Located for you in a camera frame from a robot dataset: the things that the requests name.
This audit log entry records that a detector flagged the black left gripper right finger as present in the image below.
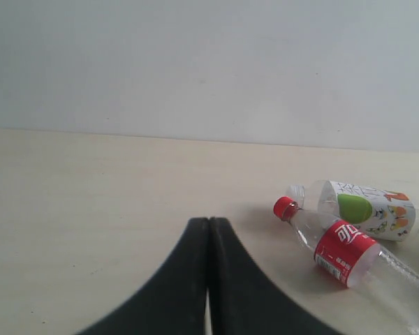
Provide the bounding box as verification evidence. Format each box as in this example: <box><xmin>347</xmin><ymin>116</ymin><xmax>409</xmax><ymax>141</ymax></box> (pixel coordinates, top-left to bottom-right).
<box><xmin>208</xmin><ymin>218</ymin><xmax>339</xmax><ymax>335</ymax></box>

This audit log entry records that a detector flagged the clear cola bottle red label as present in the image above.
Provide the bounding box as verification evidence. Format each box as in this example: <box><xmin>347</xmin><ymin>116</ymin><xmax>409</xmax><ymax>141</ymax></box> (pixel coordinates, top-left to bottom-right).
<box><xmin>273</xmin><ymin>197</ymin><xmax>419</xmax><ymax>334</ymax></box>

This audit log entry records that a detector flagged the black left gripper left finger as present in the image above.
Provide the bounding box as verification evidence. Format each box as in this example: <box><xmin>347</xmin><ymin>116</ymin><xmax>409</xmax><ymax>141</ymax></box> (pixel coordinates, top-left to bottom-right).
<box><xmin>80</xmin><ymin>218</ymin><xmax>209</xmax><ymax>334</ymax></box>

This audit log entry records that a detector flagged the clear tea bottle white label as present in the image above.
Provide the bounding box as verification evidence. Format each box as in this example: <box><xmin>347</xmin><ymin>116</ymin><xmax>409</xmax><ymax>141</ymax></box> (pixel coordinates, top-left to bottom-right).
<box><xmin>286</xmin><ymin>180</ymin><xmax>419</xmax><ymax>241</ymax></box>

